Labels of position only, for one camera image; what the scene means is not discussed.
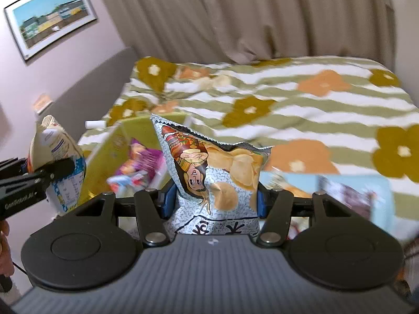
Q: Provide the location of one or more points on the beige curtain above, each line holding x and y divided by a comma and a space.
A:
242, 13

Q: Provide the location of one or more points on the blurred snack packet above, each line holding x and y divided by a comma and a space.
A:
347, 196

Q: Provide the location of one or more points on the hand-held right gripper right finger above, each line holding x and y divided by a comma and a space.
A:
261, 202

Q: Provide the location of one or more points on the white cartoon chip bag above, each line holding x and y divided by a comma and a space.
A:
222, 176

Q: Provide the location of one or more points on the person's left hand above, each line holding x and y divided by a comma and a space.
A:
5, 252

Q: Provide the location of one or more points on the yellow-green cardboard box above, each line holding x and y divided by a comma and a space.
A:
104, 157

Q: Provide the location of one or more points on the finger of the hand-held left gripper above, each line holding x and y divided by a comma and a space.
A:
64, 166

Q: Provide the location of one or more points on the white cylinder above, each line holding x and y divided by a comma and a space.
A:
95, 124

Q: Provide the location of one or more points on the grey bed headboard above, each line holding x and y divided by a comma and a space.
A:
98, 81

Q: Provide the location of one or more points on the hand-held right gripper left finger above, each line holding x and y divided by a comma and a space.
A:
166, 202

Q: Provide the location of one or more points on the beige orange-figure snack bag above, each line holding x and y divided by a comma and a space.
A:
52, 144

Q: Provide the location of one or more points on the floral striped blanket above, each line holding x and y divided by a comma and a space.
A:
294, 104

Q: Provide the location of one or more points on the purple chip bag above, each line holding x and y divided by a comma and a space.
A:
145, 155

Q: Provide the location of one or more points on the pink striped snack packet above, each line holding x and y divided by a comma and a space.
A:
154, 173

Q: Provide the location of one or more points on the framed wall poster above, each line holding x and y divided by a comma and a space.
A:
49, 16

